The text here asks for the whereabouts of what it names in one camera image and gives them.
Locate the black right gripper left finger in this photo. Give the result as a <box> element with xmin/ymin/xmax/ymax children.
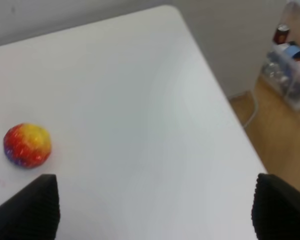
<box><xmin>0</xmin><ymin>174</ymin><xmax>61</xmax><ymax>240</ymax></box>

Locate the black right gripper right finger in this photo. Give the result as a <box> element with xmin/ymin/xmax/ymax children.
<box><xmin>251</xmin><ymin>173</ymin><xmax>300</xmax><ymax>240</ymax></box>

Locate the rainbow coloured ball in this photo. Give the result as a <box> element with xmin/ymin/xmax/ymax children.
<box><xmin>3</xmin><ymin>123</ymin><xmax>52</xmax><ymax>169</ymax></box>

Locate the clear plastic storage box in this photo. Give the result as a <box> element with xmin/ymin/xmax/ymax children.
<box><xmin>261</xmin><ymin>0</ymin><xmax>300</xmax><ymax>111</ymax></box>

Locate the blue tape roll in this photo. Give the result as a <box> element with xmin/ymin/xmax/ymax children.
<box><xmin>283</xmin><ymin>45</ymin><xmax>300</xmax><ymax>59</ymax></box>

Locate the dark red can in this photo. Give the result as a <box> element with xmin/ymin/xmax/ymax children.
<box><xmin>272</xmin><ymin>24</ymin><xmax>290</xmax><ymax>45</ymax></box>

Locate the white floor cable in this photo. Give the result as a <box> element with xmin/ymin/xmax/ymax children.
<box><xmin>242</xmin><ymin>91</ymin><xmax>260</xmax><ymax>129</ymax></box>

